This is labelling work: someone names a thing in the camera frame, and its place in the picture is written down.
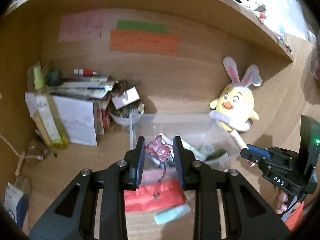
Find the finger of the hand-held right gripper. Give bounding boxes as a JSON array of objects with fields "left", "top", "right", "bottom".
[
  {"left": 240, "top": 149, "right": 264, "bottom": 167},
  {"left": 246, "top": 144, "right": 274, "bottom": 160}
]

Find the person's right hand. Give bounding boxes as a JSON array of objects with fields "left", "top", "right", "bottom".
[{"left": 274, "top": 191, "right": 288, "bottom": 215}]

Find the green paper note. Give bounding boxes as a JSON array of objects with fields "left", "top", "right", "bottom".
[{"left": 116, "top": 20, "right": 169, "bottom": 34}]

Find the yellow spray bottle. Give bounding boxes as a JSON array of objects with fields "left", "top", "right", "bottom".
[{"left": 27, "top": 61, "right": 69, "bottom": 150}]

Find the red foil packet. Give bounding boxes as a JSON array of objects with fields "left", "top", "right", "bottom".
[{"left": 124, "top": 179, "right": 187, "bottom": 213}]

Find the yellow chick plush toy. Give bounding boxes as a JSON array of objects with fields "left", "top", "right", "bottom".
[{"left": 209, "top": 56, "right": 262, "bottom": 132}]

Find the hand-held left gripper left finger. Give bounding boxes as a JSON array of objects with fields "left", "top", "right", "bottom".
[{"left": 29, "top": 136, "right": 147, "bottom": 240}]

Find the blue white packet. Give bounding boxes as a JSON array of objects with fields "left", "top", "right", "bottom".
[{"left": 4, "top": 182, "right": 29, "bottom": 228}]

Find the white cable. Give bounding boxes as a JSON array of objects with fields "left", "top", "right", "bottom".
[{"left": 0, "top": 133, "right": 57, "bottom": 160}]

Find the pink cosmetic tube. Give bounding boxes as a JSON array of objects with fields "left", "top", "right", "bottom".
[{"left": 229, "top": 129, "right": 255, "bottom": 167}]

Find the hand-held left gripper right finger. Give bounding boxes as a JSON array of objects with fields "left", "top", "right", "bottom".
[{"left": 172, "top": 135, "right": 292, "bottom": 240}]

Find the red white marker pen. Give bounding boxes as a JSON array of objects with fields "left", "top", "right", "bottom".
[{"left": 73, "top": 68, "right": 101, "bottom": 77}]

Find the light blue tube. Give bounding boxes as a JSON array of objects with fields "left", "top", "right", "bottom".
[{"left": 154, "top": 203, "right": 191, "bottom": 225}]

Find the white ointment tube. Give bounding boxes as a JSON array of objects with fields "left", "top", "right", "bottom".
[{"left": 160, "top": 132, "right": 207, "bottom": 161}]

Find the orange garment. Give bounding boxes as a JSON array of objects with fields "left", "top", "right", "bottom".
[{"left": 284, "top": 201, "right": 305, "bottom": 232}]

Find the clear plastic storage box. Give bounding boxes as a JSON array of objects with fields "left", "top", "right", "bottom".
[{"left": 129, "top": 112, "right": 242, "bottom": 180}]

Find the pink charm with string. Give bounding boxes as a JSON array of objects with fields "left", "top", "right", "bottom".
[{"left": 146, "top": 135, "right": 174, "bottom": 200}]

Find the dark green glass bottle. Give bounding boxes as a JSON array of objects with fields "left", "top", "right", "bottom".
[{"left": 205, "top": 149, "right": 228, "bottom": 162}]

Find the pink paper note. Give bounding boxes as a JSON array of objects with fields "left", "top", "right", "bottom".
[{"left": 58, "top": 9, "right": 105, "bottom": 42}]

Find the orange paper note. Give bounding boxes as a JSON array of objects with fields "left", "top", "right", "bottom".
[{"left": 109, "top": 29, "right": 181, "bottom": 57}]

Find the white bowl of trinkets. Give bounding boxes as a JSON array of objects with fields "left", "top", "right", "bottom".
[{"left": 109, "top": 102, "right": 145, "bottom": 133}]

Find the white paper box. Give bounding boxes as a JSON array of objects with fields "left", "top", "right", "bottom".
[{"left": 24, "top": 92, "right": 98, "bottom": 147}]

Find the wooden shelf board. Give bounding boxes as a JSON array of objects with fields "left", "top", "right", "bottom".
[{"left": 5, "top": 0, "right": 294, "bottom": 63}]

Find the red printed box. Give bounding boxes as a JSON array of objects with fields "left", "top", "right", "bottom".
[{"left": 94, "top": 100, "right": 112, "bottom": 135}]

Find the small white cardboard box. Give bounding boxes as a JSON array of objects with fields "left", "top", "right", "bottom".
[{"left": 111, "top": 86, "right": 140, "bottom": 109}]

